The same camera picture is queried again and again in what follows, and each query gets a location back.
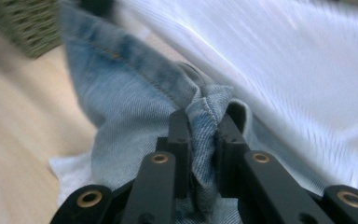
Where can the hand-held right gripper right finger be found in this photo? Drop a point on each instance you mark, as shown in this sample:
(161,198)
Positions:
(261,186)

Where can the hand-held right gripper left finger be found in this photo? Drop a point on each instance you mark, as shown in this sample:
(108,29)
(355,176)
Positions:
(155,186)

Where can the light blue denim garment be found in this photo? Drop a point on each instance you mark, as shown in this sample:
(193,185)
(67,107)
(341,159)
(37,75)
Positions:
(121,109)

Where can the white mesh laundry bag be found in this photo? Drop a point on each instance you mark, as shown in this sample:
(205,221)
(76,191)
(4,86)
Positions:
(292,77)

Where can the green woven basket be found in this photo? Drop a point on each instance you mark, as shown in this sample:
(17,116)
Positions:
(21,25)

